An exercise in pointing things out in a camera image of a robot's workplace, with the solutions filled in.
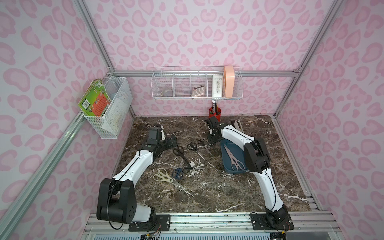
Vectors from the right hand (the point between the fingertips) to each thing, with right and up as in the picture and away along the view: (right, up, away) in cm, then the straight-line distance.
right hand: (211, 138), depth 104 cm
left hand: (-25, +1, -15) cm, 30 cm away
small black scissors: (-7, -2, -1) cm, 7 cm away
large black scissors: (-21, -9, -4) cm, 23 cm away
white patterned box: (+3, +33, -12) cm, 35 cm away
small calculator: (-9, +30, -10) cm, 33 cm away
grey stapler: (+21, +10, +9) cm, 24 cm away
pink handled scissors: (+14, -15, -11) cm, 24 cm away
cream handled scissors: (-30, -21, -16) cm, 40 cm away
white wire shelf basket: (-5, +36, -9) cm, 37 cm away
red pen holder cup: (+3, +19, +6) cm, 20 cm away
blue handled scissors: (-21, -20, -14) cm, 32 cm away
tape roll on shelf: (-29, +29, -12) cm, 42 cm away
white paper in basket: (-55, +14, -21) cm, 61 cm away
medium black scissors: (-13, -5, -2) cm, 14 cm away
